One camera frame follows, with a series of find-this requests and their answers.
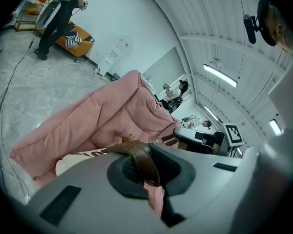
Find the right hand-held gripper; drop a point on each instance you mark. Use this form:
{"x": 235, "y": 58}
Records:
{"x": 233, "y": 135}

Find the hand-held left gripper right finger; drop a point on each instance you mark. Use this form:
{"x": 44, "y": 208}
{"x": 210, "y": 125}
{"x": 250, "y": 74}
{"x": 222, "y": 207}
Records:
{"x": 205, "y": 179}

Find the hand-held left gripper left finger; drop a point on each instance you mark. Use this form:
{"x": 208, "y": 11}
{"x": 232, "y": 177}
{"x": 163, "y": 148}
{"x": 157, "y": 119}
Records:
{"x": 92, "y": 191}

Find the pink jacket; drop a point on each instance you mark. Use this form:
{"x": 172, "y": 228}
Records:
{"x": 100, "y": 121}

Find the person's left forearm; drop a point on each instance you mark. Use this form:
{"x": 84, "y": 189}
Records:
{"x": 278, "y": 167}

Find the long ceiling light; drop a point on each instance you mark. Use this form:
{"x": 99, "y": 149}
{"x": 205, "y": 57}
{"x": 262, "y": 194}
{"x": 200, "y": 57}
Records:
{"x": 219, "y": 75}
{"x": 275, "y": 127}
{"x": 210, "y": 112}

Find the grey window blind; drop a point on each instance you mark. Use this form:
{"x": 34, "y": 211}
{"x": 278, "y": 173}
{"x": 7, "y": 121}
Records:
{"x": 163, "y": 64}

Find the small black basket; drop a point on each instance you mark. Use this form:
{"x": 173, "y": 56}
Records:
{"x": 115, "y": 76}

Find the white standing board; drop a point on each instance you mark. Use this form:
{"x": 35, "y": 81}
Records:
{"x": 117, "y": 52}

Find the person's head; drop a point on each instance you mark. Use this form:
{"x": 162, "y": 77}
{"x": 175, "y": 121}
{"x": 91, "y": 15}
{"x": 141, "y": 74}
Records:
{"x": 274, "y": 30}

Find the orange couch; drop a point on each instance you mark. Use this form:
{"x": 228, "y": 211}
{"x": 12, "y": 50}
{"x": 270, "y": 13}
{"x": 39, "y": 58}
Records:
{"x": 84, "y": 34}

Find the striped pillow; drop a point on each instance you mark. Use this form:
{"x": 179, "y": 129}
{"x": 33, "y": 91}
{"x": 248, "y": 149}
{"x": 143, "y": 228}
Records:
{"x": 73, "y": 40}

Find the black head-mounted camera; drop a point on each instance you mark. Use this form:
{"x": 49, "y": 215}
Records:
{"x": 250, "y": 29}

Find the gold frame side table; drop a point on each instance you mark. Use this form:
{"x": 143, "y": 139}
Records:
{"x": 30, "y": 11}

